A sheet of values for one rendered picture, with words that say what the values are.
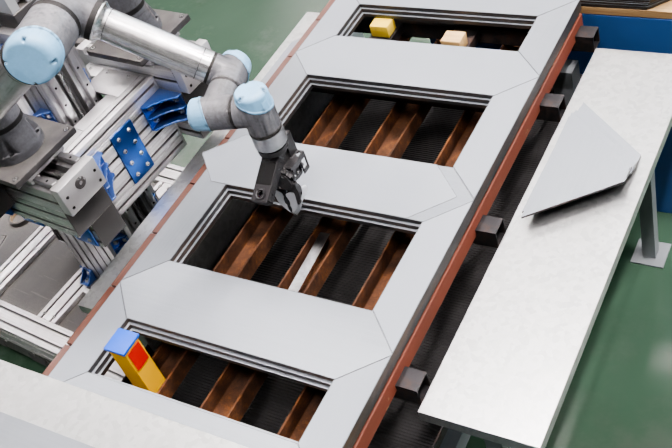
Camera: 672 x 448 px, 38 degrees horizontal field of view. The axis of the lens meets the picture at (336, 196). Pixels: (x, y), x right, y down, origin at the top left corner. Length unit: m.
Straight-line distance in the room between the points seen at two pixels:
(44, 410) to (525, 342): 0.97
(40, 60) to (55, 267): 1.57
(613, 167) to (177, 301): 1.06
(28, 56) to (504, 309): 1.13
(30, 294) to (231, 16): 1.90
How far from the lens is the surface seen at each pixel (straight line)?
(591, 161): 2.36
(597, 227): 2.27
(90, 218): 2.65
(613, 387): 2.91
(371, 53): 2.75
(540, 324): 2.11
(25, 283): 3.59
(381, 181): 2.34
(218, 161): 2.58
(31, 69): 2.13
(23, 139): 2.58
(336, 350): 2.04
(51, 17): 2.14
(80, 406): 1.93
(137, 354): 2.23
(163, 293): 2.31
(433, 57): 2.67
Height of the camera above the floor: 2.42
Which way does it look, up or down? 42 degrees down
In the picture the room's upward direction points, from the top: 21 degrees counter-clockwise
